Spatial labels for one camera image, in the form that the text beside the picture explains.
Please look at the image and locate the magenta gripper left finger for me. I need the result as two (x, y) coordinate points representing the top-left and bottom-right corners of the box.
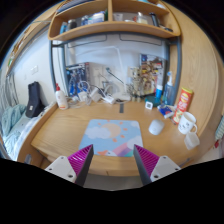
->
(46, 145), (94, 186)

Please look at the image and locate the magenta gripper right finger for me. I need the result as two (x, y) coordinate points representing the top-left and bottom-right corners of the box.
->
(133, 145), (180, 185)

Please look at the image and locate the white computer mouse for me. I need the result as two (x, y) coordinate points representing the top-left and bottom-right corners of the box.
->
(149, 119), (165, 135)

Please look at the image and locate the pastel cloud mouse pad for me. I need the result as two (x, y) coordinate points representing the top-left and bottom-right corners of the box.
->
(79, 119), (143, 157)

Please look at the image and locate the clear plastic cup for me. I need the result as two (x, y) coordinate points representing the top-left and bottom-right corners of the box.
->
(184, 132), (200, 150)

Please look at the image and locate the white cartoon mug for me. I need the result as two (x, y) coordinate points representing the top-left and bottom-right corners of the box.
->
(178, 112), (197, 135)

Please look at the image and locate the blue snack packet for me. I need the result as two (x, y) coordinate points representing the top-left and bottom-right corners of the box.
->
(158, 105), (174, 118)

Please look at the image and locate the small white clock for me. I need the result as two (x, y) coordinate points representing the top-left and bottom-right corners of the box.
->
(145, 101), (153, 110)

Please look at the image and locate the teal blanket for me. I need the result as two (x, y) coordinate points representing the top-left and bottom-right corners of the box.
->
(1, 104), (26, 152)

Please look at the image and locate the black remote strip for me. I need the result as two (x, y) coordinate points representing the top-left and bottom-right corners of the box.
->
(119, 103), (124, 113)

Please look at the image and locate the white lotion bottle red cap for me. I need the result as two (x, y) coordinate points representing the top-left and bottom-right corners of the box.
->
(55, 85), (68, 110)

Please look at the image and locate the blue spray bottle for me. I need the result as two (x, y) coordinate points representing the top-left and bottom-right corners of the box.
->
(162, 71), (173, 105)

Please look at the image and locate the black bag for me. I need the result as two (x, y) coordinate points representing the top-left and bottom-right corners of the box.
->
(26, 82), (44, 118)

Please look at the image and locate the white power adapter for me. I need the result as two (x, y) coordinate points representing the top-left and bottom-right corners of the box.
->
(103, 96), (115, 104)

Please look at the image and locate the red chips can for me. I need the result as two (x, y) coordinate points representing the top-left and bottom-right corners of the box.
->
(172, 88), (193, 124)

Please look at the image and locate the blue poster box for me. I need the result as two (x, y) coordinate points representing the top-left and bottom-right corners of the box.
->
(66, 62), (90, 97)

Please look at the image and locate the colourful figure box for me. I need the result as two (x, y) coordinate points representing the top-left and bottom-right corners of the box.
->
(140, 54), (165, 95)

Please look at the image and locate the wooden wall shelf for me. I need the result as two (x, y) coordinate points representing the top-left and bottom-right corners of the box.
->
(48, 0), (181, 41)

